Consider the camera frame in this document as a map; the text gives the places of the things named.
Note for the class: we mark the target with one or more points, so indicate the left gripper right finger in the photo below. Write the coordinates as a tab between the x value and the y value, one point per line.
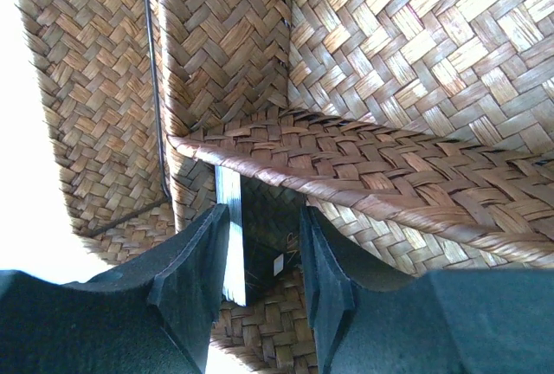
369	317

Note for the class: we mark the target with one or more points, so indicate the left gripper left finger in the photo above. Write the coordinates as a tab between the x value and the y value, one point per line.
152	314

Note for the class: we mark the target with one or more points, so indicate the black silver-edged credit card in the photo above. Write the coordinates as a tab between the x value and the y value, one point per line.
264	234

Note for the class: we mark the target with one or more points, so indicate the brown woven basket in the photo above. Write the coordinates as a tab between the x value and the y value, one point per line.
431	120

